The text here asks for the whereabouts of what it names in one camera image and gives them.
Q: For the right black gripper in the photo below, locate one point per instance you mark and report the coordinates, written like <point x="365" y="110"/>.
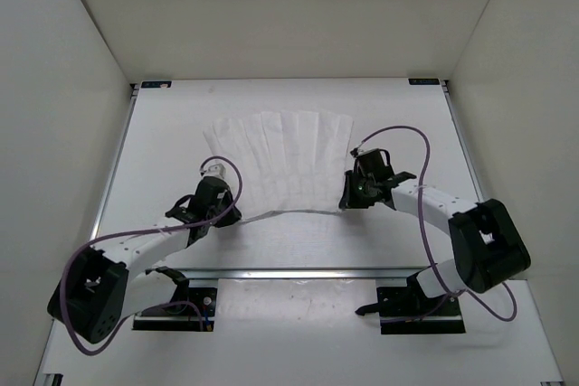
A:
<point x="349" y="201"/>

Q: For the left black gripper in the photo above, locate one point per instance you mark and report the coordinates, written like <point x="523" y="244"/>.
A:
<point x="232" y="216"/>

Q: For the white pleated skirt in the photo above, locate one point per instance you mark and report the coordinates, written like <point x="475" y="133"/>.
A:
<point x="290" y="161"/>

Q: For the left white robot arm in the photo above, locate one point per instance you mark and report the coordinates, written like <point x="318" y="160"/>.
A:
<point x="122" y="274"/>

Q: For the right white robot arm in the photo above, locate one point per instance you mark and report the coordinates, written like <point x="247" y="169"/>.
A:
<point x="487" y="248"/>

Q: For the right blue corner label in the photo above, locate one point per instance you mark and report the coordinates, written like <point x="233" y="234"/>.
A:
<point x="423" y="82"/>

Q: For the blue corner label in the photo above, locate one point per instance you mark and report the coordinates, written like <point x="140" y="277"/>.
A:
<point x="423" y="82"/>
<point x="156" y="84"/>

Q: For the left blue corner label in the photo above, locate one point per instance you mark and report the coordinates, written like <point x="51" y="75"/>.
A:
<point x="156" y="84"/>

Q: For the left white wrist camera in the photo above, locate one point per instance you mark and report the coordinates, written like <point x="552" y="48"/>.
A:
<point x="214" y="170"/>

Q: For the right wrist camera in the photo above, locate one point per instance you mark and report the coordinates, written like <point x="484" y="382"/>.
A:
<point x="359" y="150"/>

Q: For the aluminium front rail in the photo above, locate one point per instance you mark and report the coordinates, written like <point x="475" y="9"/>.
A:
<point x="297" y="273"/>

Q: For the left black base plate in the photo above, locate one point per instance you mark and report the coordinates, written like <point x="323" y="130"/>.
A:
<point x="191" y="311"/>

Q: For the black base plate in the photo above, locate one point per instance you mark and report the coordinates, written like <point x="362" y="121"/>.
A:
<point x="191" y="311"/>
<point x="403" y="312"/>

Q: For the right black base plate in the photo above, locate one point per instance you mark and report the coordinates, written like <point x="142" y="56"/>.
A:
<point x="403" y="312"/>

